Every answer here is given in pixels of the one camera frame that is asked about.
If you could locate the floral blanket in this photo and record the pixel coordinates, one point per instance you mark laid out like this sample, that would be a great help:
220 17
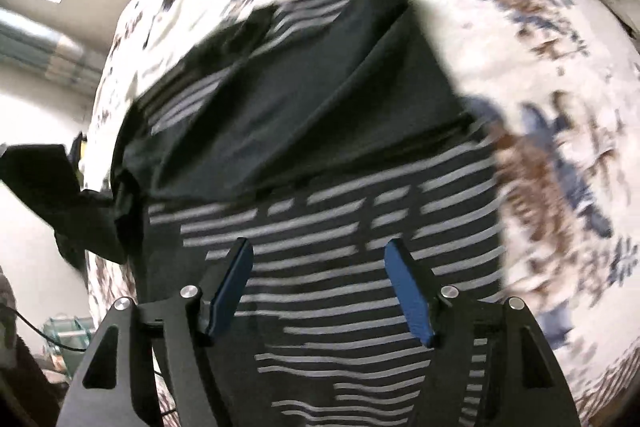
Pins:
500 32

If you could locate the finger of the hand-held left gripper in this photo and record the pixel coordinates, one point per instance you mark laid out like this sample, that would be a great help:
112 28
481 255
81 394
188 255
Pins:
40 172

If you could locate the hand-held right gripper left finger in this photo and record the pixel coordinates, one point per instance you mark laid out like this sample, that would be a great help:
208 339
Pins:
230 287

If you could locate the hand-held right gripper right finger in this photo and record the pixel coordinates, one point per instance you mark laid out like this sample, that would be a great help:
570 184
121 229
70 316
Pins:
407 292

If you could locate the teal striped curtain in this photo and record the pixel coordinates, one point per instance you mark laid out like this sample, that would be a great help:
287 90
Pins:
45 47

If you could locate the black striped garment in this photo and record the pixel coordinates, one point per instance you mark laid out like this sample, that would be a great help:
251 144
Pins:
320 107

